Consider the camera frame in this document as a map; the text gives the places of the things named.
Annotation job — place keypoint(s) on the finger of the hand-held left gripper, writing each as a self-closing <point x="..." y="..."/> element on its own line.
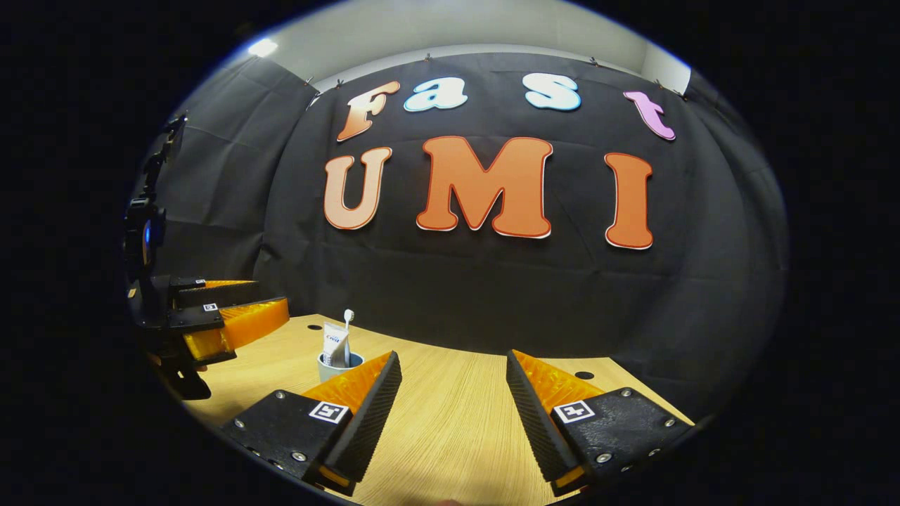
<point x="218" y="294"/>
<point x="246" y="325"/>

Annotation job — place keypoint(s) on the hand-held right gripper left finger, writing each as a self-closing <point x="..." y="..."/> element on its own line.
<point x="373" y="422"/>

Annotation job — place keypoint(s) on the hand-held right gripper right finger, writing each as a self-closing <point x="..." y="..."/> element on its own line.
<point x="534" y="422"/>

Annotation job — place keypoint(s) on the light blue cup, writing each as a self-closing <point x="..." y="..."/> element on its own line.
<point x="325" y="371"/>

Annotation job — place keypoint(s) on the white toothpaste tube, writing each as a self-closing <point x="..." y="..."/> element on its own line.
<point x="335" y="348"/>

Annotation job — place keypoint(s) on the white toothbrush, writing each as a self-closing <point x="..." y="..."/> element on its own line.
<point x="349" y="316"/>

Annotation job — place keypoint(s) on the wooden desktop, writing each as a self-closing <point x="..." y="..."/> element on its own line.
<point x="457" y="422"/>

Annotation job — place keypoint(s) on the black backdrop cloth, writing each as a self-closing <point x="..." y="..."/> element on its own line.
<point x="492" y="295"/>

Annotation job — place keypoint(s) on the ceiling light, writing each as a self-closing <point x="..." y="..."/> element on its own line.
<point x="263" y="48"/>

